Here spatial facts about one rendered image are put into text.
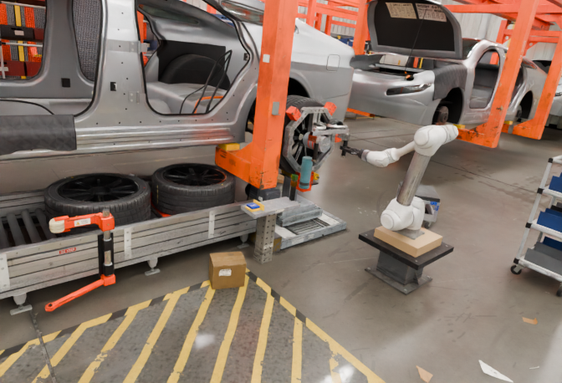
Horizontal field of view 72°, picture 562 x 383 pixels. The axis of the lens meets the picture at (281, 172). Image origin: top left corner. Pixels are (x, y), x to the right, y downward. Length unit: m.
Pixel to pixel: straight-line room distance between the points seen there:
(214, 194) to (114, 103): 0.93
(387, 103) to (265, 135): 3.10
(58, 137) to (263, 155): 1.33
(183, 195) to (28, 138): 1.01
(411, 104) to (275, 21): 3.23
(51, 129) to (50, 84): 1.75
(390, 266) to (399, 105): 3.03
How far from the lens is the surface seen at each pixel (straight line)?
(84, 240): 2.54
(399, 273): 3.01
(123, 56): 2.81
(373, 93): 5.73
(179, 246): 2.82
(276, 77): 2.74
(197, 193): 2.88
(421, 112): 5.65
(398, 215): 2.69
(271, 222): 2.84
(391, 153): 3.06
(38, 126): 2.75
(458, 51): 6.28
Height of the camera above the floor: 1.55
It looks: 18 degrees down
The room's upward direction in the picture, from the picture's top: 7 degrees clockwise
